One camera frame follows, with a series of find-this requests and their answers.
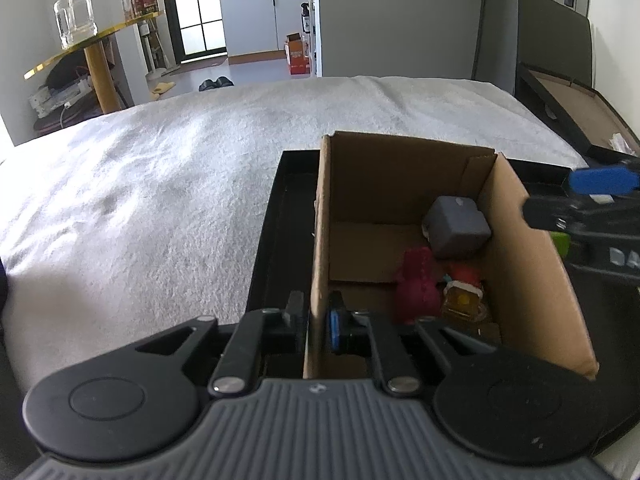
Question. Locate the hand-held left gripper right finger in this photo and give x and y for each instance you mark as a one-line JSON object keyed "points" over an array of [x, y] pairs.
{"points": [[335, 330]]}

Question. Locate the grey cube toy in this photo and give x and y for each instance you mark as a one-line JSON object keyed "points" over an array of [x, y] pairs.
{"points": [[457, 227]]}

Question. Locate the green toy block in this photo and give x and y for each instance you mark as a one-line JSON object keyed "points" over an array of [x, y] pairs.
{"points": [[561, 247]]}

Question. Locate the spray bottle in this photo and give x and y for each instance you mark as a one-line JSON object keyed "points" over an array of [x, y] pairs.
{"points": [[305, 19]]}

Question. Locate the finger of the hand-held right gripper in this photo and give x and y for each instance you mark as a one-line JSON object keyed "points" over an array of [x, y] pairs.
{"points": [[545, 212], [605, 180]]}

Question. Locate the glass jar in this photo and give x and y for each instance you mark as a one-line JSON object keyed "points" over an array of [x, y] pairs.
{"points": [[75, 15]]}

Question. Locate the dark open storage box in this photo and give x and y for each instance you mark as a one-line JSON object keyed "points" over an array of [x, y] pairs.
{"points": [[555, 40]]}

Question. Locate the round gold-edged table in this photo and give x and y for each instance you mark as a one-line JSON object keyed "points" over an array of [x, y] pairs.
{"points": [[100, 60]]}

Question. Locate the black tray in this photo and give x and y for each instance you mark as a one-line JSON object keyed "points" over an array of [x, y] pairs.
{"points": [[290, 210]]}

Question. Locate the brown cardboard sheet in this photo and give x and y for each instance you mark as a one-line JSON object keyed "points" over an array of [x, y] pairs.
{"points": [[575, 105]]}

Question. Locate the white fluffy blanket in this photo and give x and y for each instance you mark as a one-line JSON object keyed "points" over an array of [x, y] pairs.
{"points": [[150, 185]]}

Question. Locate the white kitchen cabinet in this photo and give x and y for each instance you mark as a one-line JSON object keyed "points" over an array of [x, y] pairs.
{"points": [[260, 20]]}

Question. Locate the black-framed glass door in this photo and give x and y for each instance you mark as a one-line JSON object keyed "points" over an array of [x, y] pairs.
{"points": [[200, 10]]}

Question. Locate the brown cardboard box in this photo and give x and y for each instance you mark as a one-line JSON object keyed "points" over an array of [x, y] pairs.
{"points": [[380, 180]]}

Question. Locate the orange carton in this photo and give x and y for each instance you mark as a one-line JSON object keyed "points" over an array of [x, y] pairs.
{"points": [[297, 55]]}

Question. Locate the beige slippers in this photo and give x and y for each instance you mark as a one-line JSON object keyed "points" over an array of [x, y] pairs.
{"points": [[162, 87]]}

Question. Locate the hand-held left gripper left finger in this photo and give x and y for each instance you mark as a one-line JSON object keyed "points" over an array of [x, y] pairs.
{"points": [[296, 317]]}

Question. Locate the black slipper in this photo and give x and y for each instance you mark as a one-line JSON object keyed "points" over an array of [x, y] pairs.
{"points": [[207, 85], [224, 81]]}

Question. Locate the pink dinosaur toy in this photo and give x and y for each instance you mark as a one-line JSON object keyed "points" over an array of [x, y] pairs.
{"points": [[417, 287]]}

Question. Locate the white power strip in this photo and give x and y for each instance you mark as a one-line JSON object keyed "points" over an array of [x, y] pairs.
{"points": [[55, 95]]}

